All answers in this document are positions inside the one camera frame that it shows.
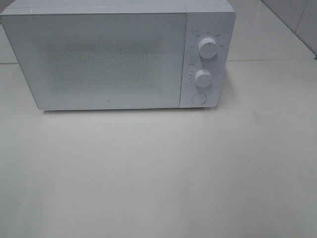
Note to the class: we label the white microwave oven body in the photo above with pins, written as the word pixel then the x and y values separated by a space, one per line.
pixel 203 18

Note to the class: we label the white microwave door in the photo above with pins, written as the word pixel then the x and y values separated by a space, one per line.
pixel 100 61

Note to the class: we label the upper white control knob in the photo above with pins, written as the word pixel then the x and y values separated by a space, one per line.
pixel 208 47

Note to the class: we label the white timer knob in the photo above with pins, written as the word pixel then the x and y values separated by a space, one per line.
pixel 203 78

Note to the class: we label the round white door button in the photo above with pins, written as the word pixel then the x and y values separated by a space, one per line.
pixel 199 98

